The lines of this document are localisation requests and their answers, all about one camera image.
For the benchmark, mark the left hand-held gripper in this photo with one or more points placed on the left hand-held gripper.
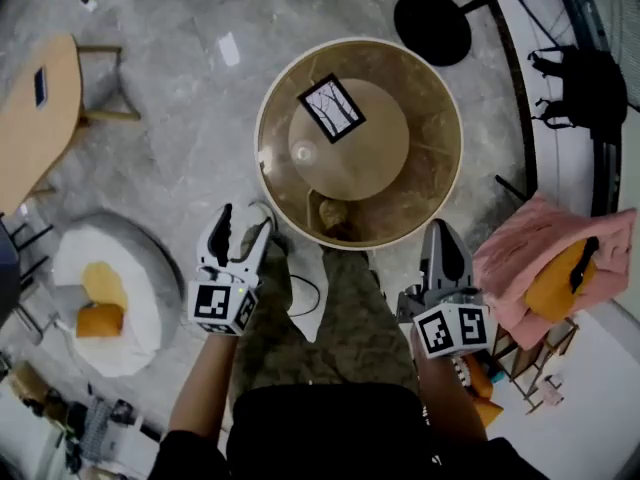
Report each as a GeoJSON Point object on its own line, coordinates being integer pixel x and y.
{"type": "Point", "coordinates": [215, 303]}

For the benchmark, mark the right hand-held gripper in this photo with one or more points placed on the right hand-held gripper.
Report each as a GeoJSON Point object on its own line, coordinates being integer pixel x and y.
{"type": "Point", "coordinates": [450, 328]}

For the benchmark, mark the person's left forearm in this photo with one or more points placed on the person's left forearm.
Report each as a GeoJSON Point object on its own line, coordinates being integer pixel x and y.
{"type": "Point", "coordinates": [205, 383]}

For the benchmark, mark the person's right forearm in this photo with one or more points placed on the person's right forearm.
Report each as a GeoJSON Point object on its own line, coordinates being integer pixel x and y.
{"type": "Point", "coordinates": [445, 398]}

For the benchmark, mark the round glass-top table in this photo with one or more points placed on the round glass-top table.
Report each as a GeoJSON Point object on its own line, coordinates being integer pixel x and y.
{"type": "Point", "coordinates": [425, 118]}

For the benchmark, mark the person's white shoe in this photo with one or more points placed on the person's white shoe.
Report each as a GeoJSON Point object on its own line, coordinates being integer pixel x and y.
{"type": "Point", "coordinates": [247, 213]}

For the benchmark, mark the pink cloth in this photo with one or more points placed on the pink cloth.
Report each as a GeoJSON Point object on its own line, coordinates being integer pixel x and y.
{"type": "Point", "coordinates": [520, 263]}

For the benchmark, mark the white egg-shaped lounge chair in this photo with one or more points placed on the white egg-shaped lounge chair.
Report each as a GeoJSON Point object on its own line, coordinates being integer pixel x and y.
{"type": "Point", "coordinates": [145, 278]}

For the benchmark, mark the brown lump ornament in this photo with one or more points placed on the brown lump ornament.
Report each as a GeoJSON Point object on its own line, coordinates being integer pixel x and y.
{"type": "Point", "coordinates": [334, 213]}

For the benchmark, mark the person's camouflage trousers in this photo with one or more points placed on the person's camouflage trousers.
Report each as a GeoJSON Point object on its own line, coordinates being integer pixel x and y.
{"type": "Point", "coordinates": [350, 328]}

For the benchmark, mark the wooden rack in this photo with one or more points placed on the wooden rack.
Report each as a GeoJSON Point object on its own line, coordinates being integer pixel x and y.
{"type": "Point", "coordinates": [530, 368]}

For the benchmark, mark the small orange cushion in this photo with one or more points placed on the small orange cushion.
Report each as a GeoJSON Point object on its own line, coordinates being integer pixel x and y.
{"type": "Point", "coordinates": [485, 398]}

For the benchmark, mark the yellow round cushion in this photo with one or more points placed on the yellow round cushion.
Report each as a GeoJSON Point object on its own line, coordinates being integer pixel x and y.
{"type": "Point", "coordinates": [102, 280]}

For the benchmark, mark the orange pillow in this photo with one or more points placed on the orange pillow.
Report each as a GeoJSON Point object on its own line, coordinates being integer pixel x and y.
{"type": "Point", "coordinates": [100, 321]}

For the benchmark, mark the black framed tree picture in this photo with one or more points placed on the black framed tree picture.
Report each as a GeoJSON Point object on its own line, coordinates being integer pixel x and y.
{"type": "Point", "coordinates": [331, 108]}

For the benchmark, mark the person's black shirt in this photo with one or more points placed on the person's black shirt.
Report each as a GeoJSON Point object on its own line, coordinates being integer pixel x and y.
{"type": "Point", "coordinates": [325, 433]}

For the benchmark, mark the black backpack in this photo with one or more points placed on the black backpack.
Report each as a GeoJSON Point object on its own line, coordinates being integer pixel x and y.
{"type": "Point", "coordinates": [585, 93]}

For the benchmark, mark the long wooden low table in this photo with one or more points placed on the long wooden low table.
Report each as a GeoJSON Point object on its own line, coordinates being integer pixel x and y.
{"type": "Point", "coordinates": [30, 148]}

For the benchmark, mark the black chair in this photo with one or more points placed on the black chair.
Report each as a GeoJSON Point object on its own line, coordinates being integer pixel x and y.
{"type": "Point", "coordinates": [7, 268]}

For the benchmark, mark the black standing fan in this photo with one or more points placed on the black standing fan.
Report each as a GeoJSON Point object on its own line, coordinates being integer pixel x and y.
{"type": "Point", "coordinates": [432, 28]}

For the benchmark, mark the dark smartphone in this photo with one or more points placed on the dark smartphone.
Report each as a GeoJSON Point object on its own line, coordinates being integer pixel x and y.
{"type": "Point", "coordinates": [40, 88]}

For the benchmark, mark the white power strip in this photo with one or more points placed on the white power strip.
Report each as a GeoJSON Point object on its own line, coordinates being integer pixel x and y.
{"type": "Point", "coordinates": [89, 2]}

